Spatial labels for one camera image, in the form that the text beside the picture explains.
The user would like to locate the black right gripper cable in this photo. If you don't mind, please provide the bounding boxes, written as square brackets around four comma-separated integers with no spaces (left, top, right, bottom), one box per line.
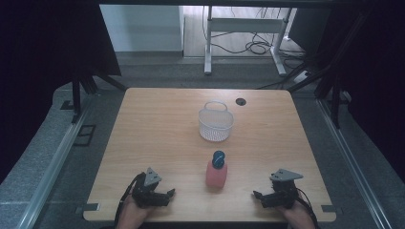
[294,186,321,229]

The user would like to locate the white power strip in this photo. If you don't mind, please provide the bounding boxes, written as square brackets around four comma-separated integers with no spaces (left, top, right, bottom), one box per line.
[292,70,311,84]

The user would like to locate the white plastic basket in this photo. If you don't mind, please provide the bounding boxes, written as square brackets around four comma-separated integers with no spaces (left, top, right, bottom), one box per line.
[198,100,235,142]

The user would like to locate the aluminium rail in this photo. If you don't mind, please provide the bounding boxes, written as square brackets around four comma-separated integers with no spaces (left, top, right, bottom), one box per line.
[316,98,394,229]
[14,94,94,229]

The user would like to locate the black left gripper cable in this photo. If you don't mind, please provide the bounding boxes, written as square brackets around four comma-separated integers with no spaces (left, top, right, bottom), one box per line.
[114,172,147,229]

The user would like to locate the black curtain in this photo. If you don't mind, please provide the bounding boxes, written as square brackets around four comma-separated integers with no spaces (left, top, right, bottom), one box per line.
[288,6,405,184]
[0,0,122,185]

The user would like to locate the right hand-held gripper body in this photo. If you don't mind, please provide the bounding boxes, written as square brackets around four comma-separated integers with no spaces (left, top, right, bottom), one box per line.
[268,168,305,210]

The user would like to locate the black metal stand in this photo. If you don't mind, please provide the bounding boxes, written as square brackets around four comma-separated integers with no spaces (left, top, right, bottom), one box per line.
[288,12,371,130]
[70,72,128,124]

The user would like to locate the pink bottle with blue cap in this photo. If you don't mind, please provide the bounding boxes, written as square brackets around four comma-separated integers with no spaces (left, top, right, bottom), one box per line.
[204,150,228,189]

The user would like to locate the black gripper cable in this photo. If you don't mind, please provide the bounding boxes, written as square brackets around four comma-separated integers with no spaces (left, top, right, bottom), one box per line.
[114,172,147,229]
[294,186,321,229]

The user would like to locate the person's left hand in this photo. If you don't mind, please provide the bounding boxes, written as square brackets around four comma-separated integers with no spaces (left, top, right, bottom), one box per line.
[116,194,155,229]

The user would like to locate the black square floor frame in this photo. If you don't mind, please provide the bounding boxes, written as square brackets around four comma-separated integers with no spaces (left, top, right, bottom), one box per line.
[73,124,97,148]

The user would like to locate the white desk frame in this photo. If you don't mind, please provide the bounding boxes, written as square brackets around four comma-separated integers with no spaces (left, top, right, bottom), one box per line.
[203,5,293,77]

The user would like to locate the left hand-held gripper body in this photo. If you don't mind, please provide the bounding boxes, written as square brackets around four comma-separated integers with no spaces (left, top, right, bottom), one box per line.
[131,167,164,209]

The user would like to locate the black floor cables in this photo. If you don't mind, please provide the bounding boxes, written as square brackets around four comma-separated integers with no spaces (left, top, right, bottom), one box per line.
[202,6,309,70]

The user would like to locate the person's right hand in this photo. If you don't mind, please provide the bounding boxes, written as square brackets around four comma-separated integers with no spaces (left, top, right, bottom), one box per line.
[276,198,317,229]

